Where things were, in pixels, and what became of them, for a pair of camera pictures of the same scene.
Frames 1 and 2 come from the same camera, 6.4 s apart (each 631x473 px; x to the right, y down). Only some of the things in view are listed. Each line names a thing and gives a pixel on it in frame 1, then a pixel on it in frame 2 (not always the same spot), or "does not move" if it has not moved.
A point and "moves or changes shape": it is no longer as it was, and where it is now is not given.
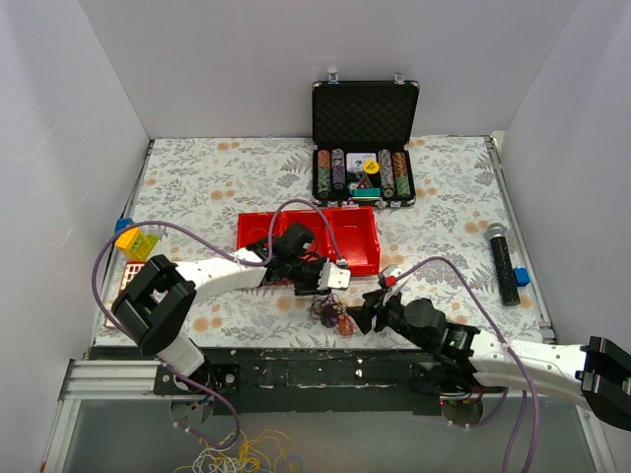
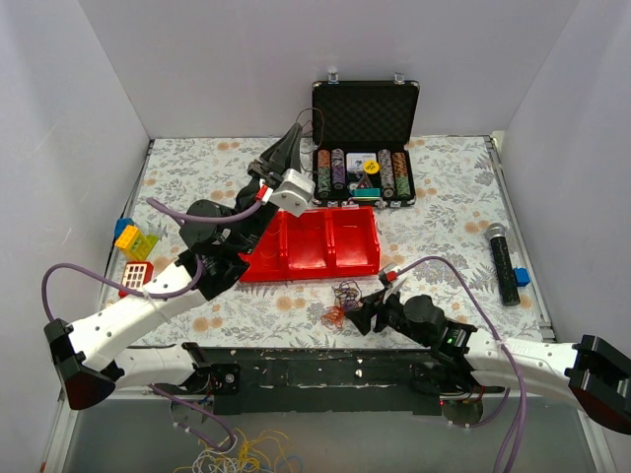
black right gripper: (378, 315) does not move
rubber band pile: (332, 311) moves or changes shape
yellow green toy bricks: (134, 244) does not move
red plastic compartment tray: (347, 236) does not move
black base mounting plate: (323, 380) does not move
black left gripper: (306, 278) → (263, 169)
